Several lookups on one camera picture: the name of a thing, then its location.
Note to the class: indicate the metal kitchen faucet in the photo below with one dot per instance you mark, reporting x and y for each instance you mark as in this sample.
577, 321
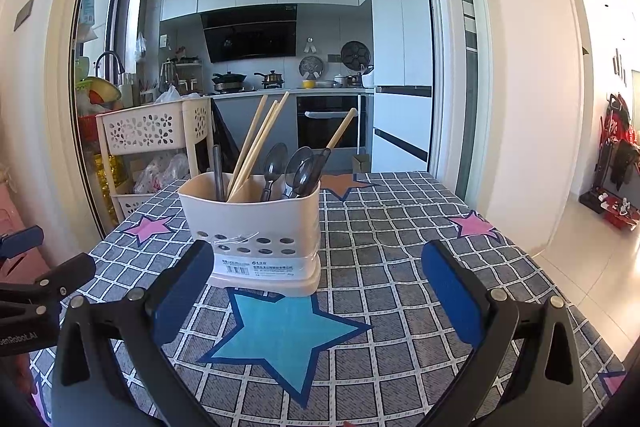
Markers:
107, 54

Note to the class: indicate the clear plastic bags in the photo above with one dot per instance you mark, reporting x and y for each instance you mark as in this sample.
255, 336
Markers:
160, 172

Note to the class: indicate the white plastic utensil holder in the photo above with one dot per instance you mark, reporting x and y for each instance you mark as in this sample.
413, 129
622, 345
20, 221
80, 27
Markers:
250, 217

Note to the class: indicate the pile of red bags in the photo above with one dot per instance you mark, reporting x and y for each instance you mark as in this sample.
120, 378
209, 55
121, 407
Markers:
617, 167

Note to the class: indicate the small cardboard box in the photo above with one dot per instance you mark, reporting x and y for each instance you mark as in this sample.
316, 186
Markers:
361, 164

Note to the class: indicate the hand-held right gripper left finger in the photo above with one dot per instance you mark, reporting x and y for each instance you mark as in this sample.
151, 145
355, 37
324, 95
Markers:
182, 292

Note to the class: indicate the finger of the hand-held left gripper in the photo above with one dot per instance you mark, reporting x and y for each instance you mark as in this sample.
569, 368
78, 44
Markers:
55, 279
22, 239

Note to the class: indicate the white plastic bag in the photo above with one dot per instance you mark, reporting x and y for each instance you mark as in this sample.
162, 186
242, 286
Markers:
172, 96

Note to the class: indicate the white refrigerator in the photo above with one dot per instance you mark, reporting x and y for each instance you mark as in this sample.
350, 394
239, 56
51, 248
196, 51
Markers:
400, 57

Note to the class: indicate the metal cooking pot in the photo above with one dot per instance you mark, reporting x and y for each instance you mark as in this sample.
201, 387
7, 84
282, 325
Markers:
271, 79

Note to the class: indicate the gold foil packs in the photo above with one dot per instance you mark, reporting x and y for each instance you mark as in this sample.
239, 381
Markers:
107, 177

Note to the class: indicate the black range hood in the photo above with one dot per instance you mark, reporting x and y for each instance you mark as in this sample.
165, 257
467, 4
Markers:
250, 37

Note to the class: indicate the grey round steamer rack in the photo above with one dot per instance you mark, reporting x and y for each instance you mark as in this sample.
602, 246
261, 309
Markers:
311, 67

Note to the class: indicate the black built-in oven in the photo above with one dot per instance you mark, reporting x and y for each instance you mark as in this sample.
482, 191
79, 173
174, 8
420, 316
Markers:
320, 127

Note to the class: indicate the cream plastic storage cart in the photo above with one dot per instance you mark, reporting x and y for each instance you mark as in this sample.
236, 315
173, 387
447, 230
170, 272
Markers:
150, 127

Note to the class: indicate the black hanging cloth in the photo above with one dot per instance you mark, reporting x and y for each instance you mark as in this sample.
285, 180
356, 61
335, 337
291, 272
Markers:
222, 132

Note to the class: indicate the dark wall hooks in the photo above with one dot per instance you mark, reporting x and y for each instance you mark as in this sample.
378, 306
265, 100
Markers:
620, 64

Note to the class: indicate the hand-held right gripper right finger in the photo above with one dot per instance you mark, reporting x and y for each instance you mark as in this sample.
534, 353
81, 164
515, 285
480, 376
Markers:
450, 292

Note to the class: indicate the grey checked star tablecloth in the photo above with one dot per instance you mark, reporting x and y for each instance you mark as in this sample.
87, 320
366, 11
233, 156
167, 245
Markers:
400, 257

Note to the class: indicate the brown wall plate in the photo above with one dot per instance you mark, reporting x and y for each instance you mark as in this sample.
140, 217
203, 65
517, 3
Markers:
24, 14

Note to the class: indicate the black wok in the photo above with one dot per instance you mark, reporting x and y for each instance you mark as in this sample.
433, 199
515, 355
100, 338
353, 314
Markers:
229, 80

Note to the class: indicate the dark translucent plastic spoon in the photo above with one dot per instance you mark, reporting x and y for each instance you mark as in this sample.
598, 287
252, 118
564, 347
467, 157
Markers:
298, 167
218, 172
316, 172
276, 164

